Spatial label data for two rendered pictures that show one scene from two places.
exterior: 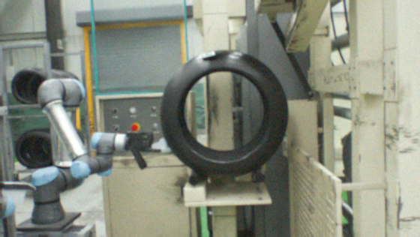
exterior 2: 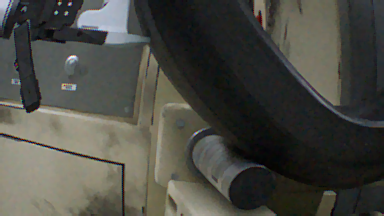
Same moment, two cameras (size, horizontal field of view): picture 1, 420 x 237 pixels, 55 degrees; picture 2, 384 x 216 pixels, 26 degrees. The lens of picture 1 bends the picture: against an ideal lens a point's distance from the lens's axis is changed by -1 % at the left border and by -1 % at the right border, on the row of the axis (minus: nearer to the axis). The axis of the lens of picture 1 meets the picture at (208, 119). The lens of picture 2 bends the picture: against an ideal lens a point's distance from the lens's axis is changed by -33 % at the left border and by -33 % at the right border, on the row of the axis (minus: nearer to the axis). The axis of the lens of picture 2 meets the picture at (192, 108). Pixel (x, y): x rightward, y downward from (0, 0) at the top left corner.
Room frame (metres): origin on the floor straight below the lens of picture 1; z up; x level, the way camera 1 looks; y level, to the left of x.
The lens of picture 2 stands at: (0.74, 0.27, 1.02)
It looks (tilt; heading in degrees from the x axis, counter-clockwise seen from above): 3 degrees down; 352
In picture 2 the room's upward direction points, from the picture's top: 7 degrees clockwise
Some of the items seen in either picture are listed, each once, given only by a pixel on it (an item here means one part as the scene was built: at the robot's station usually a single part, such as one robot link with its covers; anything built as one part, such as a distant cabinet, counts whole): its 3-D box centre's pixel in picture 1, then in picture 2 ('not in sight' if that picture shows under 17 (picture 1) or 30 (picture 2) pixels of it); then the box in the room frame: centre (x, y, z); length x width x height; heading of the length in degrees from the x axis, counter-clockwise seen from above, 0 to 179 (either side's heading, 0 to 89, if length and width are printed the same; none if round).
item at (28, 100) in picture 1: (51, 118); not in sight; (5.53, 2.16, 0.96); 1.36 x 0.71 x 1.92; 174
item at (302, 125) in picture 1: (298, 130); not in sight; (2.07, -0.46, 1.05); 0.20 x 0.15 x 0.30; 178
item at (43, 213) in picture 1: (47, 208); not in sight; (1.82, 0.76, 0.77); 0.15 x 0.15 x 0.10
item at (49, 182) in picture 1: (46, 183); not in sight; (1.83, 0.76, 0.88); 0.13 x 0.12 x 0.14; 154
